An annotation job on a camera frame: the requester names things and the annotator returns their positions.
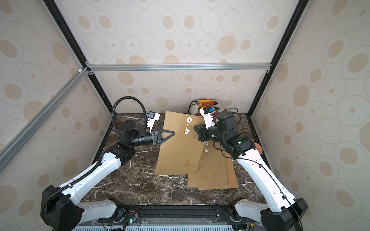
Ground white string of stack bag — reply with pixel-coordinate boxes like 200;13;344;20
197;148;209;174

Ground aluminium rail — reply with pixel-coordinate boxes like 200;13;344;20
1;67;88;170
87;63;271;72

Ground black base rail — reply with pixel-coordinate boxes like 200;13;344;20
98;205;252;229

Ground black corner frame post right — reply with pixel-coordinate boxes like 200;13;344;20
247;0;309;118

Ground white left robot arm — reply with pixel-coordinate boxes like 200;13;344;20
40;120;175;231

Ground black corner frame post left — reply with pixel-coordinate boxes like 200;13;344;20
43;0;112;113

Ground orange cup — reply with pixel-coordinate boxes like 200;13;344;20
254;143;263;155

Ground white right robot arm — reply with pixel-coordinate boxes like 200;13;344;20
194;109;308;231

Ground kraft file bag stack top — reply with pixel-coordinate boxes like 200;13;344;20
188;141;228;190

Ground aluminium rail left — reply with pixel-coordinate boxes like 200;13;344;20
1;67;88;170

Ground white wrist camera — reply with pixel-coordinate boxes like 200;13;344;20
199;105;215;129
146;111;160;132

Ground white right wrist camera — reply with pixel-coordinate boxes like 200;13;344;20
199;105;215;129

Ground red toaster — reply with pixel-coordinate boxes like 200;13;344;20
188;99;223;115

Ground kraft file bag stack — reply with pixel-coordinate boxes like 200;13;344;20
199;150;240;191
188;141;228;190

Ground black corner frame post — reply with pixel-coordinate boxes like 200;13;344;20
43;0;112;113
247;0;309;118

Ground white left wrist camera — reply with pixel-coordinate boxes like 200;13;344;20
146;111;160;132

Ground kraft file bag stack bottom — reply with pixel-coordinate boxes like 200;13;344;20
199;150;240;191

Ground aluminium rail back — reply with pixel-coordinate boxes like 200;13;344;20
87;63;271;72

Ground black corrugated cable conduit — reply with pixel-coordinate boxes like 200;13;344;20
111;96;148;132

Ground white closure string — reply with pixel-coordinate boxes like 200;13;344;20
184;116;194;135

